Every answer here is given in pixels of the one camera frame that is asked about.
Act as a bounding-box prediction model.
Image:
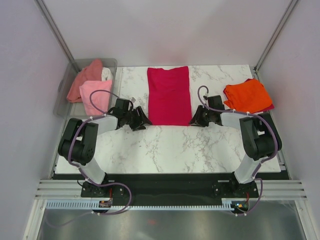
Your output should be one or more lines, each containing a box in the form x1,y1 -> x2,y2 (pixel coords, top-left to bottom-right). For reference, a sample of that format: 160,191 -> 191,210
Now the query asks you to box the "white t shirt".
101,67 -> 113,82

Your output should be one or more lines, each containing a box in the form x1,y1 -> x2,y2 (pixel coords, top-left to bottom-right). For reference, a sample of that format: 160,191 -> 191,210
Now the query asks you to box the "dusty rose t shirt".
66,58 -> 103,103

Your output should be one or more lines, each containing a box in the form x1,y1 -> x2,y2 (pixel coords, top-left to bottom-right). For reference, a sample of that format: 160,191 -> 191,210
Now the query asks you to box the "right aluminium frame post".
250,0 -> 300,75

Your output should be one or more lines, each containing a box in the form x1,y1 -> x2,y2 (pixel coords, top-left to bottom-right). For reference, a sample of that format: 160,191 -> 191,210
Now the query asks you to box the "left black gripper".
123,106 -> 152,132

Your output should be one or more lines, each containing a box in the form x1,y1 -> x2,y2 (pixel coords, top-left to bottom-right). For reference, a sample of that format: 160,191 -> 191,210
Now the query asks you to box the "light pink t shirt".
79,80 -> 112,116

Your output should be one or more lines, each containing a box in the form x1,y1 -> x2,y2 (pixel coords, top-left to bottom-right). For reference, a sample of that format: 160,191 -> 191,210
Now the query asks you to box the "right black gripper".
188,105 -> 214,128

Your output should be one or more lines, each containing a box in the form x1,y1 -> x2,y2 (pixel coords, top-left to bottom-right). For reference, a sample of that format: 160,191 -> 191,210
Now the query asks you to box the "white slotted cable duct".
45,199 -> 234,211

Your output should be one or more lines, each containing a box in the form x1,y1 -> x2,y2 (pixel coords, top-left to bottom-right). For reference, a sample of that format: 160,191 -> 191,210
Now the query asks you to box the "aluminium frame post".
34,0 -> 80,73
250,0 -> 300,75

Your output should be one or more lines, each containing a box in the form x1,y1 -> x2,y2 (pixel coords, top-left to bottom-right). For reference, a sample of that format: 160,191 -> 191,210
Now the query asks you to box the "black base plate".
53,170 -> 289,206

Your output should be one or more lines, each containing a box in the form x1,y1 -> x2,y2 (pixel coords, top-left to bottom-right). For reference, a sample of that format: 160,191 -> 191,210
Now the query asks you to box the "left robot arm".
58,98 -> 152,198

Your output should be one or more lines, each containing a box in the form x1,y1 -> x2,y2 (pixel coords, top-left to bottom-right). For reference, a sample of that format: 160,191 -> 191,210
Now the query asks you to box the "left aluminium frame post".
34,0 -> 80,73

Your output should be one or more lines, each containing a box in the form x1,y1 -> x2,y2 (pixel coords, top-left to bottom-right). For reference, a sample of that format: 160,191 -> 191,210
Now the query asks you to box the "folded magenta t shirt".
244,78 -> 275,113

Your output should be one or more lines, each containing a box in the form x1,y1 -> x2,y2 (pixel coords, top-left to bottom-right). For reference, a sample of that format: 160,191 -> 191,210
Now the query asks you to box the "magenta t shirt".
147,66 -> 192,127
244,78 -> 275,113

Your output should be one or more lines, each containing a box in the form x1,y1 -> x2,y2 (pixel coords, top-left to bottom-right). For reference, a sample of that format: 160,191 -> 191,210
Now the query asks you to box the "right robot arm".
189,95 -> 282,198

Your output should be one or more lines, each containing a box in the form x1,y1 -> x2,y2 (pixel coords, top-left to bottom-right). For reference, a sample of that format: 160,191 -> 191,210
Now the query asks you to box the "clear plastic bin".
52,58 -> 118,118

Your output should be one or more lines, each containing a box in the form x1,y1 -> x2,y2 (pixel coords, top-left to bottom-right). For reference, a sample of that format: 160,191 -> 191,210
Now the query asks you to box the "orange folded t shirt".
223,78 -> 275,114

